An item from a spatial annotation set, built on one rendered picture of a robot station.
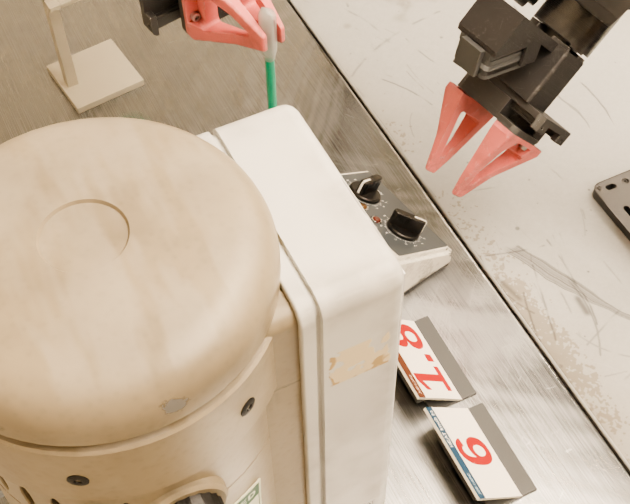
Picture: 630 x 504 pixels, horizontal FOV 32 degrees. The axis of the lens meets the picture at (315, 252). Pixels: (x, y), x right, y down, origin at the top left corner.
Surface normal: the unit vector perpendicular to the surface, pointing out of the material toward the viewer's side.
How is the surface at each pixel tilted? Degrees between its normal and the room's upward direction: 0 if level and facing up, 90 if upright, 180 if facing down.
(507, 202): 0
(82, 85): 0
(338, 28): 0
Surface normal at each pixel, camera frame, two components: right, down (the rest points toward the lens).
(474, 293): -0.01, -0.60
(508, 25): -0.55, -0.13
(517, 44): 0.59, 0.64
